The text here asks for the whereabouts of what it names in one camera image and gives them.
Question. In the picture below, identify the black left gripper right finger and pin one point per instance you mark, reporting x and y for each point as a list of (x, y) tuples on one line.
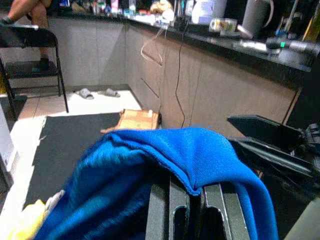
[(225, 215)]

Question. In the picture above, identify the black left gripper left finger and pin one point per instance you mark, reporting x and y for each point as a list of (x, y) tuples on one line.
[(160, 215)]

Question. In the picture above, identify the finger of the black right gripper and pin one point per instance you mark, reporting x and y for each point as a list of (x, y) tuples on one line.
[(270, 130), (275, 155)]

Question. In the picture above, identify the blue knit garment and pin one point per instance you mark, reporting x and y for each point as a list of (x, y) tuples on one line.
[(175, 150)]

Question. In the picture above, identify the grey base cabinet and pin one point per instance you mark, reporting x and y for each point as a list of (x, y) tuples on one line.
[(212, 92)]

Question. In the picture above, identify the black device with green light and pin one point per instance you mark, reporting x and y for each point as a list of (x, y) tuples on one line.
[(280, 45)]

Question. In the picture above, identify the brown cardboard box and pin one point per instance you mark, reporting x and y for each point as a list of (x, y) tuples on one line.
[(138, 120)]

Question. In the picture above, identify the black countertop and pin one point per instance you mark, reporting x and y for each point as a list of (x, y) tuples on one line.
[(225, 40)]

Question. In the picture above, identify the black floor mat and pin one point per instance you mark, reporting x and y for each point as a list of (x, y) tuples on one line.
[(75, 145)]

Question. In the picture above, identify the white printed mug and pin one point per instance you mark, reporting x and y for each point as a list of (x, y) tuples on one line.
[(222, 25)]

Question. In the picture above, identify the grey slipper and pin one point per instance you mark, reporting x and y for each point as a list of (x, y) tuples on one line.
[(85, 93), (109, 92)]

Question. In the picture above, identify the yellow cloth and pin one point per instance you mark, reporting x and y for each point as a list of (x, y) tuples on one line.
[(27, 222)]

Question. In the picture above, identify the white plastic jug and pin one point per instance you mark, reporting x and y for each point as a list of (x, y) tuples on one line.
[(205, 11)]

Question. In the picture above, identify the tan plush toy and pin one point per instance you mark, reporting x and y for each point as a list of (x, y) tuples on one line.
[(160, 7)]

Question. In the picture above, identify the black folding chair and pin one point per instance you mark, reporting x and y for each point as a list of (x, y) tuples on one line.
[(27, 37)]

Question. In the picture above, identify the person's bare legs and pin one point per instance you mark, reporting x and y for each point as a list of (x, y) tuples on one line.
[(40, 15)]

